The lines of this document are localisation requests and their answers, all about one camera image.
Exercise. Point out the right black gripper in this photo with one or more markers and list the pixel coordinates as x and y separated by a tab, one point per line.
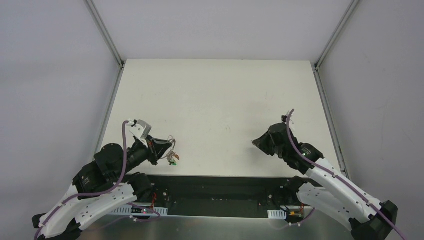
269	139

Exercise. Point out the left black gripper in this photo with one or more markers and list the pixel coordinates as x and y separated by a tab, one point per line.
152	150

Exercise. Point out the large metal keyring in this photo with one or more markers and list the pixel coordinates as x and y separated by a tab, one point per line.
171	156

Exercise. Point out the green tag key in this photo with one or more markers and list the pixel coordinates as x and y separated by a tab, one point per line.
172	162

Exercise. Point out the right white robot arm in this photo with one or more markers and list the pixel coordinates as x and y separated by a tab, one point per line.
366	217

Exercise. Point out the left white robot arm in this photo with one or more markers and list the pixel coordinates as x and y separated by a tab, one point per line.
100	187

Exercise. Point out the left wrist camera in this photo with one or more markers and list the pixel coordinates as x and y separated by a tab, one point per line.
140	129

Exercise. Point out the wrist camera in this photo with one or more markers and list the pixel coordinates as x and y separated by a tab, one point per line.
286	119
140	129

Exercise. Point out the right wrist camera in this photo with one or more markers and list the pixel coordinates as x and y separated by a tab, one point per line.
286	119

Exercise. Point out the left white cable duct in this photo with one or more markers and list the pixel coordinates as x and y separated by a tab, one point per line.
127	210

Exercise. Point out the white cable duct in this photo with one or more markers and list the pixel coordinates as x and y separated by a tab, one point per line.
277	214
127	210

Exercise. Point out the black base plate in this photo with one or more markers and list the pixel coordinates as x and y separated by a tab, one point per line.
218	196

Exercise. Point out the right white cable duct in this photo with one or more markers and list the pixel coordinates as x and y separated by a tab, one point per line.
277	214

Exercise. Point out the right aluminium frame post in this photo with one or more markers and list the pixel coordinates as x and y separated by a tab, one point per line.
337	32

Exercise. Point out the aluminium frame post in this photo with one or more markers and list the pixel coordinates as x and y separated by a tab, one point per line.
337	32
100	24

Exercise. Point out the left aluminium frame post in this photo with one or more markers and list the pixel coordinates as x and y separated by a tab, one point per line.
100	24

